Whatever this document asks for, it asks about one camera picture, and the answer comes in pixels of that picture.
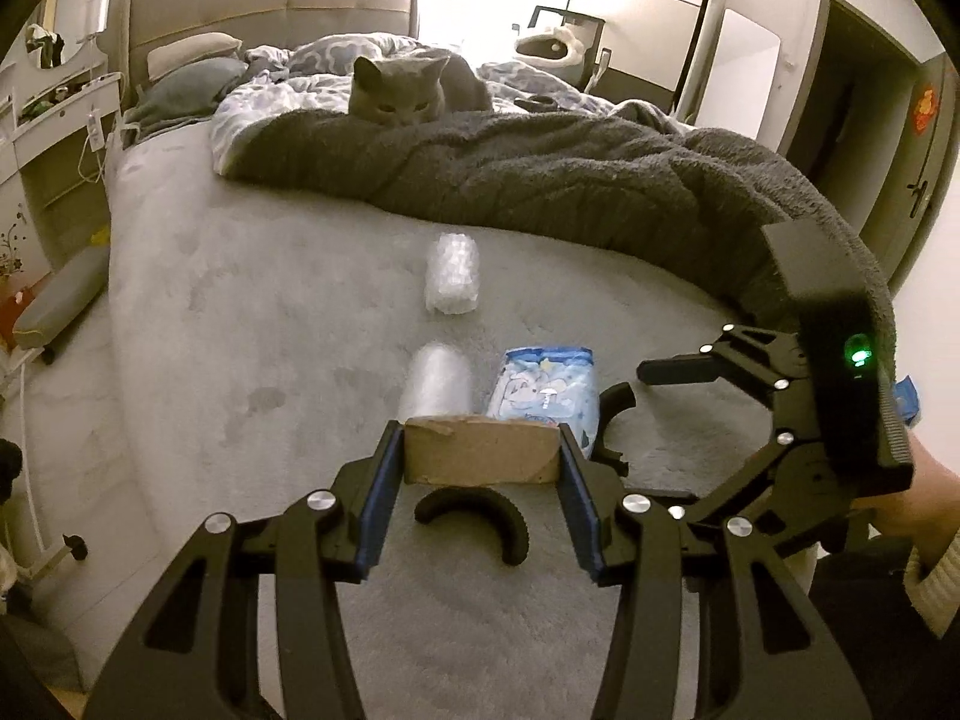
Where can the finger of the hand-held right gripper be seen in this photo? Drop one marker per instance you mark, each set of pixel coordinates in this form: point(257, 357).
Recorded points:
point(795, 472)
point(675, 371)

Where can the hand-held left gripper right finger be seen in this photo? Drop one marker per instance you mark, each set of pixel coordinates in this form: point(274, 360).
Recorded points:
point(581, 510)

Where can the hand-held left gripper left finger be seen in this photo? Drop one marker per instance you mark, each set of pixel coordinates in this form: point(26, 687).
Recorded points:
point(375, 510)

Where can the black curved foam piece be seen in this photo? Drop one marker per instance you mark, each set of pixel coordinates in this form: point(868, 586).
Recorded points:
point(609, 409)
point(469, 506)

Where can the brown cardboard piece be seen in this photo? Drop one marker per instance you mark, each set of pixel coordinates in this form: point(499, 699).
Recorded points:
point(480, 454)

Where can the blue tissue packet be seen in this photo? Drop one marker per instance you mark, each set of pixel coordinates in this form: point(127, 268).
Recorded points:
point(544, 390)

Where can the clear plastic roll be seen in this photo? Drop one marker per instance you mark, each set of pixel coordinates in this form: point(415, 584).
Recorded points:
point(439, 382)

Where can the bubble wrap roll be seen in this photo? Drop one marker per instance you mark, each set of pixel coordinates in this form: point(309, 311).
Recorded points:
point(451, 274)

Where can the person's right forearm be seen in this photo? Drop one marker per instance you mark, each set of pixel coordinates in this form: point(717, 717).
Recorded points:
point(937, 592)

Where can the person's right hand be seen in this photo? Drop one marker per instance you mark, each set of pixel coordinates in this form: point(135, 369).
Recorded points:
point(930, 502)

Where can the grey upholstered bed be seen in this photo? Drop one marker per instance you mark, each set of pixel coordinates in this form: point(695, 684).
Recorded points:
point(262, 390)

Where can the person's right leg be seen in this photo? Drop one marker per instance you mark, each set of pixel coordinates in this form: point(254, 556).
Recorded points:
point(885, 615)

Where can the dark grey fleece blanket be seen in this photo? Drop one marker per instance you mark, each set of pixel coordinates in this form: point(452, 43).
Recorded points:
point(562, 187)

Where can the dark room door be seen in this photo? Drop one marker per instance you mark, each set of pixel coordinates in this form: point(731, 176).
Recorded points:
point(855, 135)

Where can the red door decoration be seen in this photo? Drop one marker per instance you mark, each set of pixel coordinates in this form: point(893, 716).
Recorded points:
point(924, 106)

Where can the white board panel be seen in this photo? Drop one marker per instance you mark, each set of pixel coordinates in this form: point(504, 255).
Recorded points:
point(739, 75)

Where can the small dark object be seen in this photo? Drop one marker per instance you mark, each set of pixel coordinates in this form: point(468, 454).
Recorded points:
point(536, 101)

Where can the white wardrobe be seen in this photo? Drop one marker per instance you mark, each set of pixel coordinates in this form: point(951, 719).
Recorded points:
point(645, 30)

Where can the white cat bed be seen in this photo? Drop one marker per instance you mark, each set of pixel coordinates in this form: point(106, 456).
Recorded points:
point(551, 45)

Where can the grey cushioned stool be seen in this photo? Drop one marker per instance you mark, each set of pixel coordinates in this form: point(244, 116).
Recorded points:
point(60, 300)

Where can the yellow plastic bag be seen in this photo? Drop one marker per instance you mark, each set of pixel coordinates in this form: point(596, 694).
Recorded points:
point(99, 236)

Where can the grey cat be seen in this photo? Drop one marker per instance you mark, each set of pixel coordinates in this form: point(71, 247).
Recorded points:
point(405, 90)

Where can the orange bag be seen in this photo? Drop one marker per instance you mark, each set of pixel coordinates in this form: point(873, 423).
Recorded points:
point(9, 315)

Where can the grey patterned duvet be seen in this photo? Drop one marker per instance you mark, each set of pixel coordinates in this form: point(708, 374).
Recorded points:
point(300, 60)

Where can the grey pillow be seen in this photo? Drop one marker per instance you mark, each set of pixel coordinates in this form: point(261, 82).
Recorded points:
point(187, 90)

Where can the white power strip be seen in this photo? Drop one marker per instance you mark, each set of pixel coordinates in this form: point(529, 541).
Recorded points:
point(95, 131)

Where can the white vanity desk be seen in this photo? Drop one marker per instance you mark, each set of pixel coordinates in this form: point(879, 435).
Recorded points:
point(45, 150)

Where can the beige pillow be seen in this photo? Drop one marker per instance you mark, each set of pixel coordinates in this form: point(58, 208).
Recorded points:
point(191, 52)

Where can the pile of small cosmetics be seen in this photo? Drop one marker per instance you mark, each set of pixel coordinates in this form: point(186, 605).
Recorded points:
point(45, 105)

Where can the silver table lamp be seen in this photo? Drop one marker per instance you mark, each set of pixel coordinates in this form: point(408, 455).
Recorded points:
point(97, 15)

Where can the oval vanity mirror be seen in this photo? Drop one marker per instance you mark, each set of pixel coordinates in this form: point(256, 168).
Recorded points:
point(71, 7)

